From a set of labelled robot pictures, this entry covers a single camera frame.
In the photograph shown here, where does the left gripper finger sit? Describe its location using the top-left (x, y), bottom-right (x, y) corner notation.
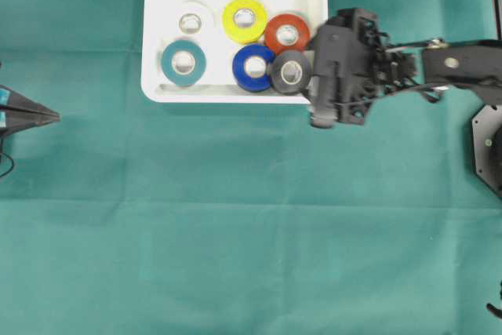
top-left (1, 86), bottom-right (60, 117)
top-left (0, 111), bottom-right (60, 139)

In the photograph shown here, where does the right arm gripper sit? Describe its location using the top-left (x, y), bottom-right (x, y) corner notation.
top-left (336, 9), bottom-right (417, 126)

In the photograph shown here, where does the black tape roll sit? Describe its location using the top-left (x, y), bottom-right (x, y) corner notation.
top-left (270, 50), bottom-right (312, 96)

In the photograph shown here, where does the red tape roll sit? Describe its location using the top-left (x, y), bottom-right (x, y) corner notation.
top-left (264, 13), bottom-right (311, 54)

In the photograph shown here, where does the blue tape roll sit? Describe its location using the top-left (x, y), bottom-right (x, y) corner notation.
top-left (232, 44), bottom-right (275, 93)

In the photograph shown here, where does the yellow tape roll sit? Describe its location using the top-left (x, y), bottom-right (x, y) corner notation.
top-left (222, 0), bottom-right (267, 44)

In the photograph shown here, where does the green tape roll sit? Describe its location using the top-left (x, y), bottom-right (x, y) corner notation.
top-left (161, 39), bottom-right (206, 87)

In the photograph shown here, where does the white tape roll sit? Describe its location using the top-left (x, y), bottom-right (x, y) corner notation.
top-left (173, 0), bottom-right (215, 40)

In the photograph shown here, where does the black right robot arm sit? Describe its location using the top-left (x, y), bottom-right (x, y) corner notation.
top-left (331, 9), bottom-right (501, 195)

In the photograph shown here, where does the white plastic case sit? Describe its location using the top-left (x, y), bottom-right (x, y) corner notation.
top-left (140, 0), bottom-right (329, 104)

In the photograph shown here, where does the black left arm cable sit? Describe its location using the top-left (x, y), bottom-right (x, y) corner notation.
top-left (0, 138), bottom-right (15, 177)

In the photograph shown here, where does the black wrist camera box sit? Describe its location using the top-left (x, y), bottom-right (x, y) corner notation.
top-left (310, 24), bottom-right (368, 129)

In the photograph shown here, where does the black cable bottom right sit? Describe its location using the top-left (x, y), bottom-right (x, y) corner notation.
top-left (486, 279), bottom-right (502, 317)

